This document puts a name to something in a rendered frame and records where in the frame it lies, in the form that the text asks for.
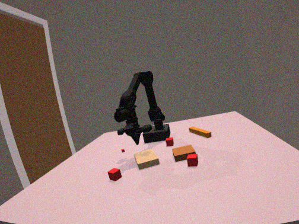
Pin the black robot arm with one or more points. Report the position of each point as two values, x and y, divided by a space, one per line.
126 108

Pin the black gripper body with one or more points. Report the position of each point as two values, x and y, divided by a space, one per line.
143 129

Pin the red cube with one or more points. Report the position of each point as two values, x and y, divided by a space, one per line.
169 141
192 160
114 174

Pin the brown rectangular block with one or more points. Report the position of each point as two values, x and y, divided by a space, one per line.
181 153

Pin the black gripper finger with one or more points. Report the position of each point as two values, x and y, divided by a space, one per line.
133 137
137 136

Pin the orange flat bar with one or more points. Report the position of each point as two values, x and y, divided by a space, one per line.
200 132

